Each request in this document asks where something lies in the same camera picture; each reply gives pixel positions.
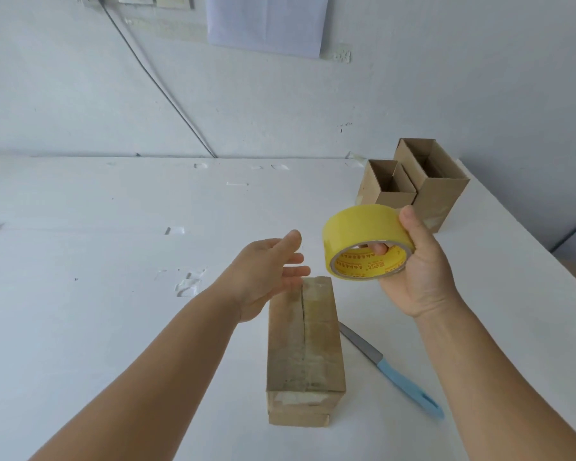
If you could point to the person's right hand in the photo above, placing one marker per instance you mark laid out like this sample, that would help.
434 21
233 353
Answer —
425 278

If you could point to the person's left hand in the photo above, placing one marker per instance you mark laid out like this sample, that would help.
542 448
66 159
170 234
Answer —
257 273

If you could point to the person's right thumb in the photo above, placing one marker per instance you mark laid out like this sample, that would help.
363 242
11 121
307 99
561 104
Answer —
413 228

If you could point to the person's left middle finger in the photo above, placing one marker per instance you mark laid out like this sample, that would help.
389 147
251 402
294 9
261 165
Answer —
298 271

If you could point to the person's left thumb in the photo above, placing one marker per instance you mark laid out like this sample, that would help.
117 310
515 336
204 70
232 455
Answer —
281 240

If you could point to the yellow packing tape roll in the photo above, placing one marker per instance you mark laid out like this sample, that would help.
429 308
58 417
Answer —
360 228

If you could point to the person's right forearm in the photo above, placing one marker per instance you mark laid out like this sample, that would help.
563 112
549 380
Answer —
489 388

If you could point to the person's left forearm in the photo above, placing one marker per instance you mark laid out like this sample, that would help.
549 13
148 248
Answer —
158 374

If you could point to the large open cardboard box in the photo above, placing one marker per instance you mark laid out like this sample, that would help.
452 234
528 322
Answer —
437 191

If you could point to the small open cardboard box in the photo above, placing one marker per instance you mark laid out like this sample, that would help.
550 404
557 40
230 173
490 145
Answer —
386 189

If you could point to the closed taped cardboard box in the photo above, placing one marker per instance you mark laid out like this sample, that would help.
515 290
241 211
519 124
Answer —
305 350

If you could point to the white paper sheet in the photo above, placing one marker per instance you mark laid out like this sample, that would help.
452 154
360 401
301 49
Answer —
269 21

